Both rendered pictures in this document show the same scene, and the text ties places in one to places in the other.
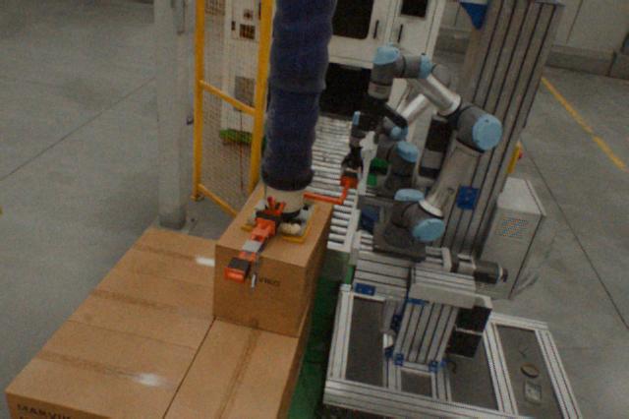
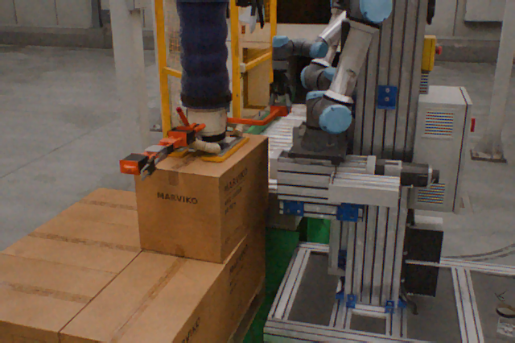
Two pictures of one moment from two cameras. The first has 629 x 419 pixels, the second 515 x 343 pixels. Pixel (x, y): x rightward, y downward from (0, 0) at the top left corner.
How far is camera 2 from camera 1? 0.77 m
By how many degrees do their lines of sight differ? 13
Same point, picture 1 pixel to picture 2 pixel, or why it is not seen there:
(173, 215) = not seen: hidden behind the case
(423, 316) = (368, 245)
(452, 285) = (373, 183)
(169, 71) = (125, 50)
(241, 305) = (165, 232)
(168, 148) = (130, 126)
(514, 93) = not seen: outside the picture
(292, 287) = (209, 203)
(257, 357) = (176, 278)
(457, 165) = (352, 44)
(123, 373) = (38, 291)
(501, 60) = not seen: outside the picture
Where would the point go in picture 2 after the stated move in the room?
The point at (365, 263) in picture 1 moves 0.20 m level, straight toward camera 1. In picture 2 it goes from (285, 175) to (270, 192)
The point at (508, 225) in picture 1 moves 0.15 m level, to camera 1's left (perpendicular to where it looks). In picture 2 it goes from (434, 121) to (395, 120)
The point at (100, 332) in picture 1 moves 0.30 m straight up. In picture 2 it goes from (26, 262) to (15, 197)
